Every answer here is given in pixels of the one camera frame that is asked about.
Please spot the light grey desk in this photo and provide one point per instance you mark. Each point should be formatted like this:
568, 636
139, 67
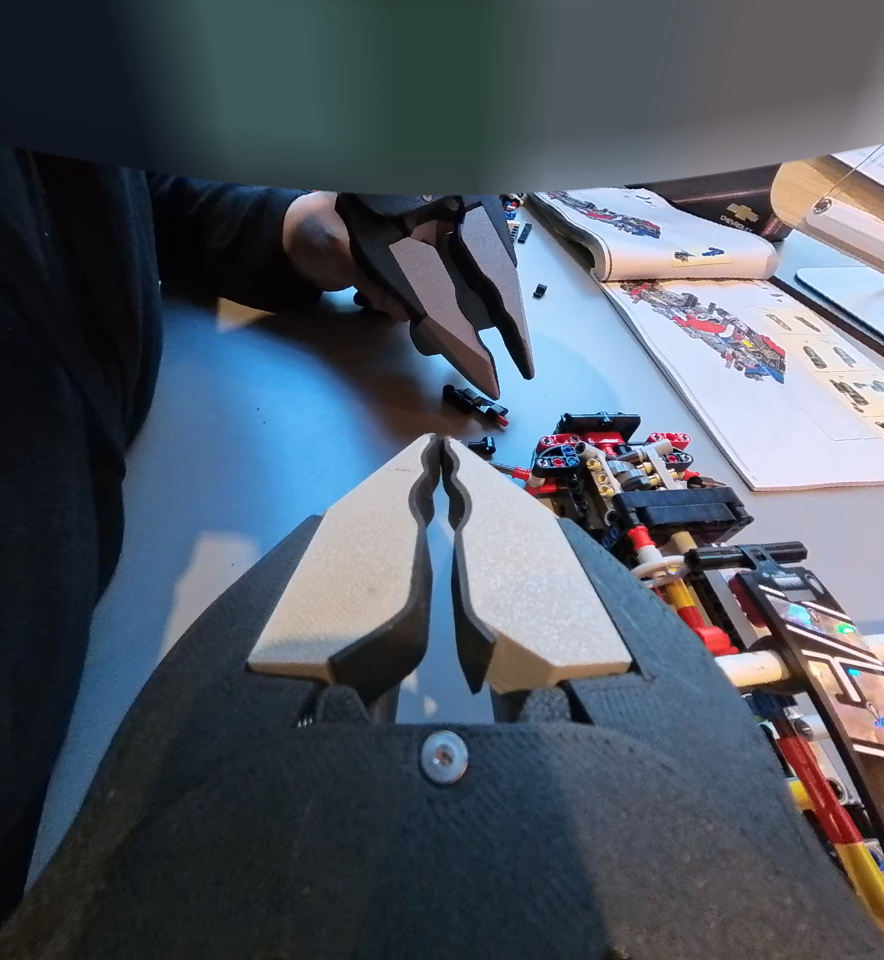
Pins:
262, 412

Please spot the person's black clothing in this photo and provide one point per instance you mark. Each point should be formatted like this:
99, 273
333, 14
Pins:
37, 450

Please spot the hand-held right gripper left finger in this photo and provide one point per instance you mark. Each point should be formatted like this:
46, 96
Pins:
352, 577

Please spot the toy instruction booklet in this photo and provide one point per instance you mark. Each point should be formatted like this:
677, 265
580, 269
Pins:
749, 337

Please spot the pale wooden rounded board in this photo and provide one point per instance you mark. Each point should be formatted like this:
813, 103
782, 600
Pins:
824, 180

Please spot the white flat device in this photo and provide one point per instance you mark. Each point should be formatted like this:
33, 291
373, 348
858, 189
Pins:
854, 300

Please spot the toy car set box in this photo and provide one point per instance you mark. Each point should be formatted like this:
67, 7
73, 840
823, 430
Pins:
719, 206

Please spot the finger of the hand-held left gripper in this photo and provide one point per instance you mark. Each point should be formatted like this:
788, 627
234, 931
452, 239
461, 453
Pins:
494, 270
442, 315

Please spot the white rounded appliance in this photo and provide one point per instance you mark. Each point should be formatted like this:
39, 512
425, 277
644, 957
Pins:
861, 225

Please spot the toy brick vehicle model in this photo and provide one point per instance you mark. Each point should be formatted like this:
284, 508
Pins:
674, 510

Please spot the small black toy connector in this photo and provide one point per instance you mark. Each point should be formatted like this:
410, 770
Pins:
483, 446

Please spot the black toy assembly red pin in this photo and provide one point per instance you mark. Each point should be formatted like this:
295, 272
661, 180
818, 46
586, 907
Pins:
475, 405

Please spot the pile of loose toy pieces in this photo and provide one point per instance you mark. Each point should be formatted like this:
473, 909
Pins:
518, 221

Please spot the person's left hand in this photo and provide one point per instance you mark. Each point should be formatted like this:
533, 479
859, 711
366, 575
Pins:
322, 240

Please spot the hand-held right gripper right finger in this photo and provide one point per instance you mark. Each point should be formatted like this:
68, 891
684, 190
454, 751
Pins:
532, 585

